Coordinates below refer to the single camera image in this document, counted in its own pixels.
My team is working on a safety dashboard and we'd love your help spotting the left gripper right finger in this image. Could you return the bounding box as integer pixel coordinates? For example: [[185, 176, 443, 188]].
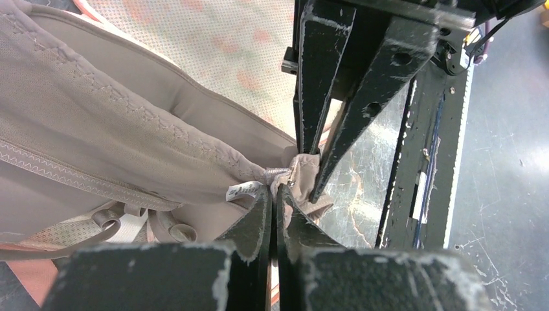
[[276, 185, 491, 310]]

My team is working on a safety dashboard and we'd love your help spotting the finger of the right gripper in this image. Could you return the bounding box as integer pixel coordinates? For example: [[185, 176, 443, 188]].
[[309, 17, 438, 203], [297, 1, 356, 154]]

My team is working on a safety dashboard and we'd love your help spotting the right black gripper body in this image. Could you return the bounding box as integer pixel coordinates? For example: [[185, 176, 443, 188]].
[[281, 0, 546, 104]]

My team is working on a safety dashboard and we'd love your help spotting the beige taupe bra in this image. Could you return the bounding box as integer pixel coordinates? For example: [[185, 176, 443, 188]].
[[1, 1, 332, 260]]

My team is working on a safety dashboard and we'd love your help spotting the floral peach laundry bag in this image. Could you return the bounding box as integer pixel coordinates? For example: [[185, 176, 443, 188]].
[[1, 1, 295, 310]]

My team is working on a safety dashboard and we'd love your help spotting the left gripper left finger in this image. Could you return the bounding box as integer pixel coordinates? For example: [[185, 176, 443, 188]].
[[43, 186, 272, 310]]

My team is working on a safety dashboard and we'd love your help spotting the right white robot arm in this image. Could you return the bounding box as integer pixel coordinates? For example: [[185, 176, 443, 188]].
[[282, 1, 541, 203]]

